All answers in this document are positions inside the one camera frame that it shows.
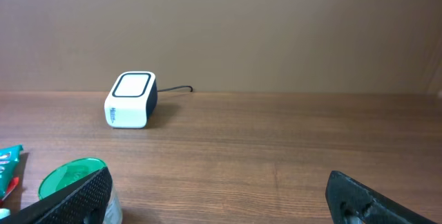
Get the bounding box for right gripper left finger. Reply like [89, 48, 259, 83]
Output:
[1, 167, 113, 224]

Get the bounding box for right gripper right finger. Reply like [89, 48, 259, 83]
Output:
[325, 171, 435, 224]

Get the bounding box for green lidded small jar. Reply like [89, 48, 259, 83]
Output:
[38, 158, 123, 224]

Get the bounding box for red Nescafe stick sachet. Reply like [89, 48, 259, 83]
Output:
[0, 177, 20, 204]

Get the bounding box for green 3M gloves packet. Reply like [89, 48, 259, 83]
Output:
[0, 144, 23, 199]

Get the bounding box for white barcode scanner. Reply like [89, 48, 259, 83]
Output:
[104, 71, 158, 129]

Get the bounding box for black scanner cable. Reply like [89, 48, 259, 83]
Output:
[157, 84, 194, 93]

